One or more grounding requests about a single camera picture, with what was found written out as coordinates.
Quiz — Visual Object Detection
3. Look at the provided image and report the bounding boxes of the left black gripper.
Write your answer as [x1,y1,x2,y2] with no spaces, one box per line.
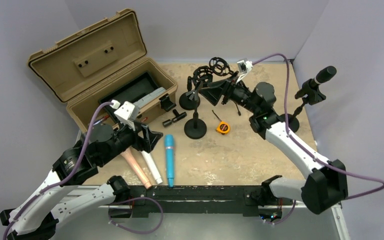
[98,118,163,165]

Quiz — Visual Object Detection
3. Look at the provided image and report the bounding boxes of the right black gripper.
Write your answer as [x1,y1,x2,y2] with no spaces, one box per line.
[199,71,259,114]

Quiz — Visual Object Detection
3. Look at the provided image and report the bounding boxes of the blue microphone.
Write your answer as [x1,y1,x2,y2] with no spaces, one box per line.
[164,134,175,188]

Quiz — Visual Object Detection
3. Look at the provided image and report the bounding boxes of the white grey-headed microphone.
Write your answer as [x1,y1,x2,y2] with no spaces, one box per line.
[140,151,163,185]

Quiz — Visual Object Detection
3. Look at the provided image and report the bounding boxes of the black tripod shock-mount stand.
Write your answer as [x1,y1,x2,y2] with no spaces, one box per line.
[208,57,242,116]

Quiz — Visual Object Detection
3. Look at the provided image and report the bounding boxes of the pink microphone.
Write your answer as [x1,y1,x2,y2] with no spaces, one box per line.
[120,148,152,190]

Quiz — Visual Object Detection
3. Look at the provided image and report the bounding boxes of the black round-base clip stand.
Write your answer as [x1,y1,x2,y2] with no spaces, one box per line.
[184,81,207,140]

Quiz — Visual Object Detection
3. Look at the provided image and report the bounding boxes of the black right-side clip stand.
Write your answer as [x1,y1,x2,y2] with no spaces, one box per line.
[278,78,327,133]

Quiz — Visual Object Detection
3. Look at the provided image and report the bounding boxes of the black microphone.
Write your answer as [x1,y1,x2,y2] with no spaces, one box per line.
[314,65,337,85]

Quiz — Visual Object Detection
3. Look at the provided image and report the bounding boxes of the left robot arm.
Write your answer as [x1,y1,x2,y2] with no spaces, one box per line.
[0,123,163,240]

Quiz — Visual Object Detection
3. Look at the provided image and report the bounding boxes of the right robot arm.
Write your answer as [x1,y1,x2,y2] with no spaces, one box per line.
[199,79,349,215]

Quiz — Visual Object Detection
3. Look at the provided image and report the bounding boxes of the black T-shaped adapter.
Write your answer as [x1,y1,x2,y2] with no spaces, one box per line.
[162,109,187,128]

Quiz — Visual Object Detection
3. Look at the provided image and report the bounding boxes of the yellow tape measure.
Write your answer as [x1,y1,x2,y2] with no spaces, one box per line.
[212,110,231,135]

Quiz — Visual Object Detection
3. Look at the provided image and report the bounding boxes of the grey box inside case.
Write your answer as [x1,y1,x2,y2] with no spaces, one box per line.
[133,87,166,109]

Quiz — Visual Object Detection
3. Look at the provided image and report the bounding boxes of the tan plastic tool case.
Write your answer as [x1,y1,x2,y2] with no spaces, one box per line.
[27,8,178,132]

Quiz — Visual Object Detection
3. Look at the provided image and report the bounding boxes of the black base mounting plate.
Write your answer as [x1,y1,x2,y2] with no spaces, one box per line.
[108,185,293,218]

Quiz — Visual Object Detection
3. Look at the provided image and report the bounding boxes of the black round-base shock-mount stand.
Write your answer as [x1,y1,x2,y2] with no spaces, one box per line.
[179,66,213,111]

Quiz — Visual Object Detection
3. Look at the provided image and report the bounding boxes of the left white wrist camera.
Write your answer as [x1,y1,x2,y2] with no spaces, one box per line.
[110,99,140,131]

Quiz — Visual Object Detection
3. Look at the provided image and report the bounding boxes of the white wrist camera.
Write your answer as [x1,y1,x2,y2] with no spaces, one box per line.
[226,58,253,84]
[110,99,140,131]

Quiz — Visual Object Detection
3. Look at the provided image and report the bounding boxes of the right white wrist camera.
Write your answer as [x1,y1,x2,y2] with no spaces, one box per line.
[226,58,253,84]

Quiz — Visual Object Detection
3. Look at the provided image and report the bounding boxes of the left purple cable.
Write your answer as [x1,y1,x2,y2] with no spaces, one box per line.
[2,101,113,240]

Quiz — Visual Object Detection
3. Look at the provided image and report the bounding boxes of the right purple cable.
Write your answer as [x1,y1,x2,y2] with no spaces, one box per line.
[251,53,384,201]

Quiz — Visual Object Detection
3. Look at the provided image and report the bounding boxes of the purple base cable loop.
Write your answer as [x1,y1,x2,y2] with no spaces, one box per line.
[108,193,166,235]

